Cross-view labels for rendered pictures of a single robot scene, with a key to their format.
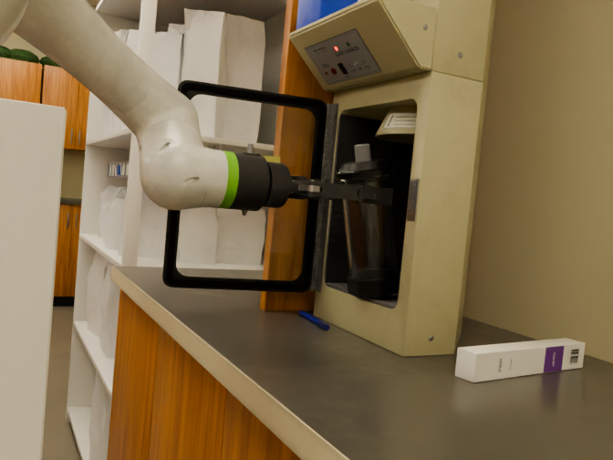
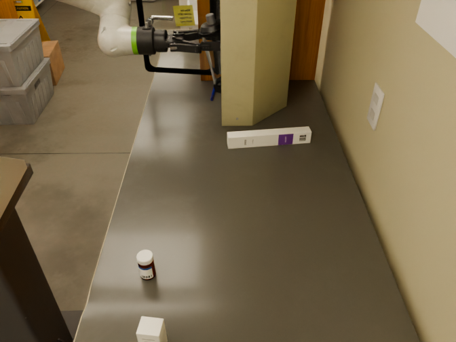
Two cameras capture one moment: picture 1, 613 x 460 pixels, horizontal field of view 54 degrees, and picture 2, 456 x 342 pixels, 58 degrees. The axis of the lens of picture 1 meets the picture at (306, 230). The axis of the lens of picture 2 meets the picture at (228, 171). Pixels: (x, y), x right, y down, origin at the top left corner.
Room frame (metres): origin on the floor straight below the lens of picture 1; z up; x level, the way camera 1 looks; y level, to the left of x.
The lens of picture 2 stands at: (-0.12, -0.77, 1.72)
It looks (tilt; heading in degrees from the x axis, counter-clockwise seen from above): 38 degrees down; 27
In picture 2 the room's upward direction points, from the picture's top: straight up
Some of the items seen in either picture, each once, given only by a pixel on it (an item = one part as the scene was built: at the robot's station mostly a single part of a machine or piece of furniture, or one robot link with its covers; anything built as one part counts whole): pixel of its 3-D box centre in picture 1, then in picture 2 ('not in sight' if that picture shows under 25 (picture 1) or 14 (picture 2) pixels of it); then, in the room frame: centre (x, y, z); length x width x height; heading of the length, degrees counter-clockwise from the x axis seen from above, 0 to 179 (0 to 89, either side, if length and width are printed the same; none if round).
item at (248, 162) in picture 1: (245, 179); (147, 39); (0.99, 0.11, 1.21); 0.09 x 0.06 x 0.12; 28
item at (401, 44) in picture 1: (352, 49); not in sight; (1.11, -0.05, 1.46); 0.32 x 0.11 x 0.10; 28
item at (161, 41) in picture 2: (286, 186); (169, 41); (1.03, 0.04, 1.20); 0.09 x 0.08 x 0.07; 118
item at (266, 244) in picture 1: (247, 191); (177, 24); (1.21, 0.13, 1.19); 0.30 x 0.01 x 0.40; 109
